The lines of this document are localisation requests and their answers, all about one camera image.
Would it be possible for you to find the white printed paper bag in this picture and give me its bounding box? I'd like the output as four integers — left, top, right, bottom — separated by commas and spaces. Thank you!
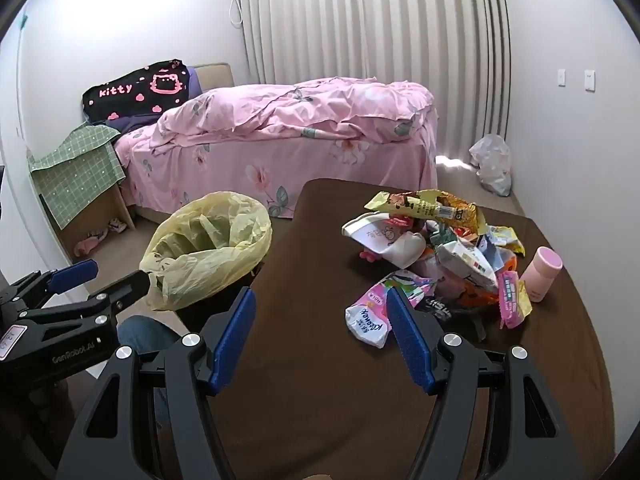
341, 211, 427, 268

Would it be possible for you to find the bed with pink floral sheet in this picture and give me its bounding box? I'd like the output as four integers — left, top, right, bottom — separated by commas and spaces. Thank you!
114, 62, 438, 221

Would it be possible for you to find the pink floral duvet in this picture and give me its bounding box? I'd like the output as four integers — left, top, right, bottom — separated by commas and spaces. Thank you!
149, 76, 436, 148

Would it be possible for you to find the white plastic bag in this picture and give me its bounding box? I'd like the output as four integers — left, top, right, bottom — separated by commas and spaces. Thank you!
469, 134, 513, 197

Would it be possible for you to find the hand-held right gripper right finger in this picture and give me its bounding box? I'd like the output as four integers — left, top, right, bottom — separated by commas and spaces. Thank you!
385, 287, 601, 480

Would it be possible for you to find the brown table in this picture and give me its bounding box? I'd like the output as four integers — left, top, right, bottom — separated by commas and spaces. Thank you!
210, 178, 616, 480

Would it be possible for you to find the orange snack wrapper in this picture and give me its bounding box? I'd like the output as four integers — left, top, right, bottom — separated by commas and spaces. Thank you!
459, 255, 517, 312

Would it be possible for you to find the yellow plastic bin liner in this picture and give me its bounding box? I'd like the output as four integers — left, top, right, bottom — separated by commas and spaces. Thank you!
139, 191, 273, 311

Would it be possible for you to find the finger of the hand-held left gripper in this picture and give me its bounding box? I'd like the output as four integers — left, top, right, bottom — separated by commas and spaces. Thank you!
15, 269, 152, 333
10, 259, 99, 307

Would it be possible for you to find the person's leg in jeans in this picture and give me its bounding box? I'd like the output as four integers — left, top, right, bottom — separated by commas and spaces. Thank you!
117, 315, 173, 426

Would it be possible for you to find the yellow snack wrapper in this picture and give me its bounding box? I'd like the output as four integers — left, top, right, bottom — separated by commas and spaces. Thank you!
364, 189, 487, 235

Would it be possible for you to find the green grid cloth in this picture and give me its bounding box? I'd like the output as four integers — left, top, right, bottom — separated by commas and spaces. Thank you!
27, 122, 126, 231

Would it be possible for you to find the pink wet wipe packet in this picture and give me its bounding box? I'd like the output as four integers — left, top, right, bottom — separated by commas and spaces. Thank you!
496, 270, 523, 328

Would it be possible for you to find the black snack wrapper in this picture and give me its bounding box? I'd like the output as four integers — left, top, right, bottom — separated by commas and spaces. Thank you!
417, 295, 488, 341

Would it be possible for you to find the pink white tissue packet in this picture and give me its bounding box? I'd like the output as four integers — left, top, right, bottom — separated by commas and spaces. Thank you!
345, 284, 397, 350

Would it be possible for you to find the black waste bin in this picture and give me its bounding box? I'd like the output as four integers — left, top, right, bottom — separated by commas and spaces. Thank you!
172, 260, 266, 341

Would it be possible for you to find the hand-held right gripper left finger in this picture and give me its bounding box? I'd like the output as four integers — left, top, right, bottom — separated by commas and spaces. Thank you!
54, 286, 258, 480

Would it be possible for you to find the pink cup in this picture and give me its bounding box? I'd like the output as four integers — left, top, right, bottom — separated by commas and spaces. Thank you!
520, 246, 564, 303

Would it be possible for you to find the small yellow packet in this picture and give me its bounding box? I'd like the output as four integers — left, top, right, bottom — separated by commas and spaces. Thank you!
500, 280, 533, 331

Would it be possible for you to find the yellow white packet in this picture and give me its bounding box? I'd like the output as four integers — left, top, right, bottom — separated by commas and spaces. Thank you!
487, 225, 526, 257

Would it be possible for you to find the white pleated curtain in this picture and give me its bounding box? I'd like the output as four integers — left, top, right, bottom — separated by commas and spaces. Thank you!
239, 0, 512, 161

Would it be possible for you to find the black Hello Kitty pillow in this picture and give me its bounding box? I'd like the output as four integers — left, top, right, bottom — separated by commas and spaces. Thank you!
81, 59, 191, 123

